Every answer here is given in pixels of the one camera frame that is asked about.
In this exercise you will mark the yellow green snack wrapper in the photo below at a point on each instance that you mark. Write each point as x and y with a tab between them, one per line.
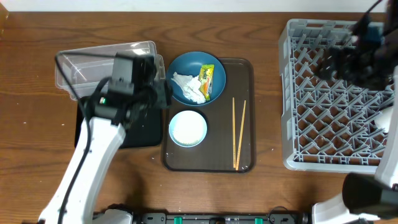
206	78

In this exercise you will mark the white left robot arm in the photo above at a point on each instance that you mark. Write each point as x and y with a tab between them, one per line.
108	113

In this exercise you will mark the dark brown serving tray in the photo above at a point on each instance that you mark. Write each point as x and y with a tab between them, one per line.
215	152

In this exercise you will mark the right wooden chopstick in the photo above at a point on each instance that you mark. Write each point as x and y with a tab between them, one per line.
240	136

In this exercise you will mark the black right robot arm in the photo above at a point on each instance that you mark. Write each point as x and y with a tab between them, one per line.
365	198

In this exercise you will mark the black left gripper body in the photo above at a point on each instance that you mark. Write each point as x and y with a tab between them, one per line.
148	95

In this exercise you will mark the black plastic tray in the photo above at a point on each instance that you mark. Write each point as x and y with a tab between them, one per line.
146	131

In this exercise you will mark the clear plastic bin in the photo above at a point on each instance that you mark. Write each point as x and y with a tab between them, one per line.
80	71

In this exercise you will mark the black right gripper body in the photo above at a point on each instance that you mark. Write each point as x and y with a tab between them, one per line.
367	70

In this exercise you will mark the crumpled white tissue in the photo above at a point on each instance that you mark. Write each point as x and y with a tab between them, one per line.
190	87

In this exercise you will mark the left wooden chopstick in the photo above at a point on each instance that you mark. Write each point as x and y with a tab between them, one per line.
234	132

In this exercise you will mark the cream paper cup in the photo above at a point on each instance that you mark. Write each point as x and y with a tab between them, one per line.
383	120

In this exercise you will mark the dark blue bowl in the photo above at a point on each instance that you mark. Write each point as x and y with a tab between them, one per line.
190	64

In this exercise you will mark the wooden chopstick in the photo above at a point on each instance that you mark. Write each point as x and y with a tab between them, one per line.
234	132
240	136

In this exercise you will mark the grey dishwasher rack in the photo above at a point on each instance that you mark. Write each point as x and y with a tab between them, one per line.
327	125

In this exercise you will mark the light blue rice bowl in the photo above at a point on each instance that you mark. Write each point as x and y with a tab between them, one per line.
188	128

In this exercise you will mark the black rail with green clips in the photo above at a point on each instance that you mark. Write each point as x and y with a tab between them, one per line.
202	218

